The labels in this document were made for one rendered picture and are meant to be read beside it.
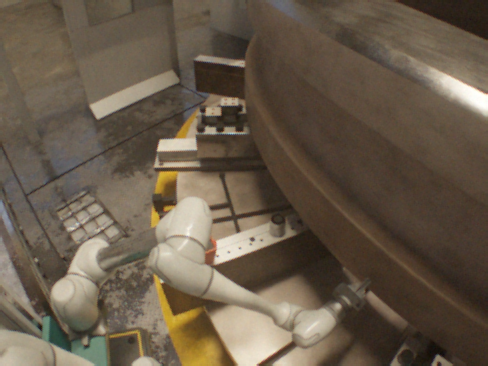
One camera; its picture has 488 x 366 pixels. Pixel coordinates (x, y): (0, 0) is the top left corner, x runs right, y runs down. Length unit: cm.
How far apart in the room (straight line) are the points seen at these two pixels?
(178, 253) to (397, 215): 80
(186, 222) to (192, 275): 17
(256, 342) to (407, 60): 151
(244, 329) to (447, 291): 109
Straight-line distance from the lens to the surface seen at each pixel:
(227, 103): 248
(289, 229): 182
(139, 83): 454
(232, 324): 194
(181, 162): 273
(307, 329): 124
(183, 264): 98
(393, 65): 101
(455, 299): 130
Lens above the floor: 209
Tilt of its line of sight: 44 degrees down
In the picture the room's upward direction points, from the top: straight up
